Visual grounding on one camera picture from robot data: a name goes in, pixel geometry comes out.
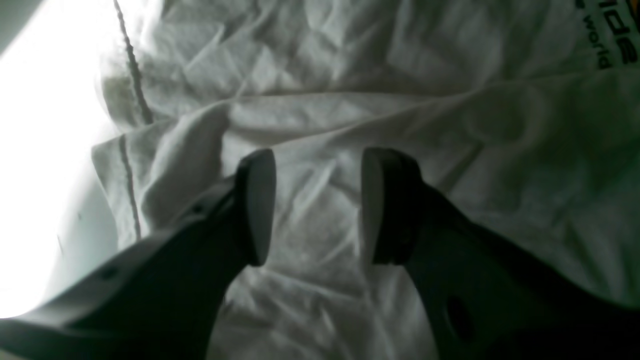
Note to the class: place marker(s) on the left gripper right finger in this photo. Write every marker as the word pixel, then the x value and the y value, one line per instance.
pixel 486 298

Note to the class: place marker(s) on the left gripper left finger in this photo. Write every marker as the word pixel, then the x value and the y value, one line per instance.
pixel 159 298

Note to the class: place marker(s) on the white T-shirt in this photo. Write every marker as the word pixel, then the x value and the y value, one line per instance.
pixel 524 113

